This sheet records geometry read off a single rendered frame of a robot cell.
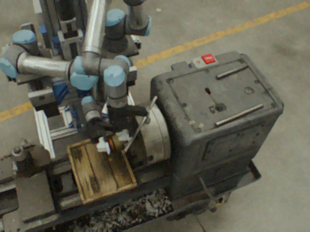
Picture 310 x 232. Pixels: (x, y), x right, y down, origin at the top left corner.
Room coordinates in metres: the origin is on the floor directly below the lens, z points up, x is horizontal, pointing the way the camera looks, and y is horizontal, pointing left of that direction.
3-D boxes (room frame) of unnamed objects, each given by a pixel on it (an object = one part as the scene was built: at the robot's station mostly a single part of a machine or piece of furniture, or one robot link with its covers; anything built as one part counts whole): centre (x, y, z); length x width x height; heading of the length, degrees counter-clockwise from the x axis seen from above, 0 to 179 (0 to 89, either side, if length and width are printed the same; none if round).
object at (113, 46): (1.46, 0.28, 1.21); 0.15 x 0.15 x 0.10
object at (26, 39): (1.25, 0.73, 1.33); 0.13 x 0.12 x 0.14; 168
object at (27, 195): (0.65, 0.63, 0.95); 0.43 x 0.17 x 0.05; 25
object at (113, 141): (0.84, 0.19, 1.08); 0.09 x 0.09 x 0.09; 25
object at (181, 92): (1.09, -0.30, 1.06); 0.59 x 0.48 x 0.39; 115
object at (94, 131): (0.90, 0.31, 1.08); 0.12 x 0.09 x 0.08; 25
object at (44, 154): (0.72, 0.63, 0.99); 0.20 x 0.10 x 0.05; 115
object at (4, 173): (0.61, 0.67, 0.90); 0.47 x 0.30 x 0.06; 25
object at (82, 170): (0.79, 0.29, 0.89); 0.36 x 0.30 x 0.04; 25
